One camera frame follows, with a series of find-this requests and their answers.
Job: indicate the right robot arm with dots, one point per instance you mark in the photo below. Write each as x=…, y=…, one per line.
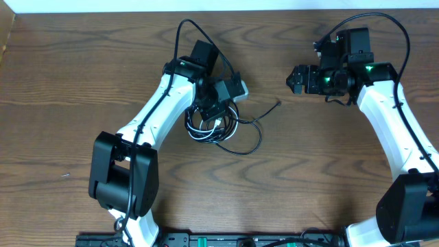
x=408, y=211

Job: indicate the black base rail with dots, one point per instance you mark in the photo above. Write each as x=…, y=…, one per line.
x=190, y=240

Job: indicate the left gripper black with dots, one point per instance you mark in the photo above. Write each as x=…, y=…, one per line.
x=212, y=112

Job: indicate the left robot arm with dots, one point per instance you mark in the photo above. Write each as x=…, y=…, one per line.
x=124, y=166

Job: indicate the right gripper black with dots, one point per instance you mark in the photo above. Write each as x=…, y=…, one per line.
x=312, y=72

